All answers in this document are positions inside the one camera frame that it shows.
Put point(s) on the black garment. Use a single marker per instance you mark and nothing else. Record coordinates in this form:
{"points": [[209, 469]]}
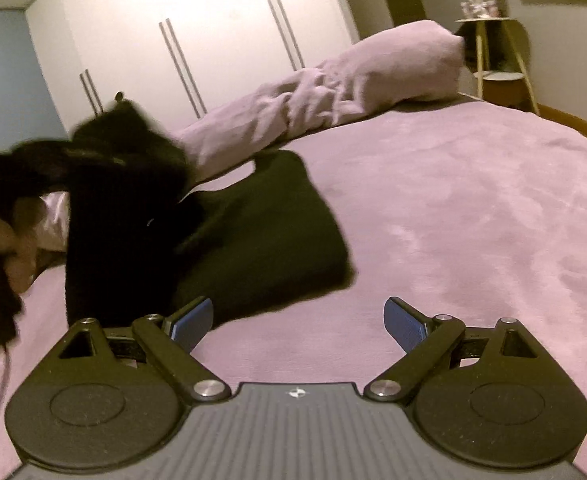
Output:
{"points": [[267, 240]]}

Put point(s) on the person's left hand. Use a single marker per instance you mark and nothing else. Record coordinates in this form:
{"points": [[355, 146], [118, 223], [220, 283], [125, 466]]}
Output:
{"points": [[18, 242]]}

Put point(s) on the white wardrobe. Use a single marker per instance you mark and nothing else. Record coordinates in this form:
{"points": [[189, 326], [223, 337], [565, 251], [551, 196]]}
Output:
{"points": [[178, 59]]}

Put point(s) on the rolled mauve duvet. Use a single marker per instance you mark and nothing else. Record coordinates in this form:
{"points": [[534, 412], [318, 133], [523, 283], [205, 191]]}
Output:
{"points": [[419, 61]]}

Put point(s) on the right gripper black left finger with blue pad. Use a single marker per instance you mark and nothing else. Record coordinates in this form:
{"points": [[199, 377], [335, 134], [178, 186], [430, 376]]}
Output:
{"points": [[147, 361]]}

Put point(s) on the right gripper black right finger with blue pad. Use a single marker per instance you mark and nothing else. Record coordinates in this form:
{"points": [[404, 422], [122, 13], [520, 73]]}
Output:
{"points": [[433, 346]]}

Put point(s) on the wooden bedside table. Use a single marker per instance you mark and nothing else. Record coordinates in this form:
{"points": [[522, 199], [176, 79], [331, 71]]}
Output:
{"points": [[497, 64]]}

